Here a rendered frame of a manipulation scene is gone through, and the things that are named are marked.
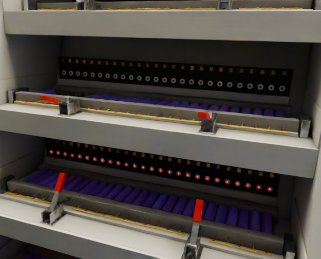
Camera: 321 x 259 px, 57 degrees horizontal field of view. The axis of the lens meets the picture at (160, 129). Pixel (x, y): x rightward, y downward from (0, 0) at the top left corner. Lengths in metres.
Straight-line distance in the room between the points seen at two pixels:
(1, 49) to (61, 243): 0.41
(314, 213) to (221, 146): 0.16
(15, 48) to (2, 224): 0.37
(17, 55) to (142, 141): 0.38
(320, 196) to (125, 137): 0.31
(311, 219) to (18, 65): 0.64
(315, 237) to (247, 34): 0.31
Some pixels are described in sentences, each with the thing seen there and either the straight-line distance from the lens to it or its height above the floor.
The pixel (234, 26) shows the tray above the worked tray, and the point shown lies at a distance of 0.51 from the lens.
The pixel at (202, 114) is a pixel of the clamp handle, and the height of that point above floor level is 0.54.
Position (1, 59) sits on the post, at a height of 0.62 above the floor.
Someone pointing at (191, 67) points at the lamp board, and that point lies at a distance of 0.65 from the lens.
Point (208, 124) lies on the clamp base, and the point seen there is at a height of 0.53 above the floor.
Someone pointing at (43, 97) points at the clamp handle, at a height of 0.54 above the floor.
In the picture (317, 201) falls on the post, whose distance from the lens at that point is 0.47.
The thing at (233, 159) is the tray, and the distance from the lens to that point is 0.47.
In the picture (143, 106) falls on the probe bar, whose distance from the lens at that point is 0.55.
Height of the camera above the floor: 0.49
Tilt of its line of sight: 3 degrees up
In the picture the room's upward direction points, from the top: 8 degrees clockwise
